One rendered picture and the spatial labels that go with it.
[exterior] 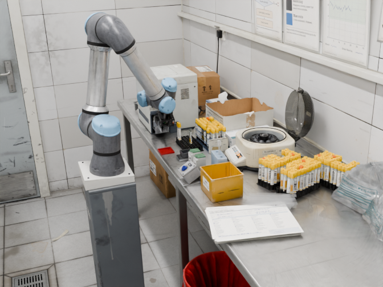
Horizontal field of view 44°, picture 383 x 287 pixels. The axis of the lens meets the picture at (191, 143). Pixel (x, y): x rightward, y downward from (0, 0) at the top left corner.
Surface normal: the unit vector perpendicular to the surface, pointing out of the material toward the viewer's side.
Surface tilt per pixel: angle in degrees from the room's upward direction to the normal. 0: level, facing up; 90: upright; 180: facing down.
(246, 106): 88
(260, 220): 0
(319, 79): 90
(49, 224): 0
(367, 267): 0
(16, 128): 90
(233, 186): 90
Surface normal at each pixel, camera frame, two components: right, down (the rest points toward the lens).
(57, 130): 0.33, 0.34
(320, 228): -0.04, -0.93
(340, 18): -0.95, 0.20
